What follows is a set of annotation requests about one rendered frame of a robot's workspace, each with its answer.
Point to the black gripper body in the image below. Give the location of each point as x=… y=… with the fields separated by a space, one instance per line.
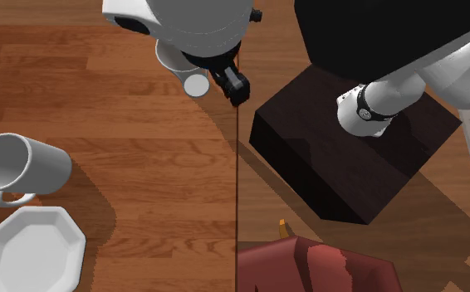
x=212 y=60

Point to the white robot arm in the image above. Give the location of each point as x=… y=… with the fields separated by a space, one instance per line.
x=202 y=24

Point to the small white cup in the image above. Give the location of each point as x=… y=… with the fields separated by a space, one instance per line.
x=196 y=85

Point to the dark robot stand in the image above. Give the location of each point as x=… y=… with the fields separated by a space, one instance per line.
x=340 y=170

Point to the small orange curved object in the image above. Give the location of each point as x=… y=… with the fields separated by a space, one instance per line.
x=283 y=228

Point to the white octagonal plate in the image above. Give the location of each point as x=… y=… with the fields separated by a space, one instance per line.
x=28 y=250

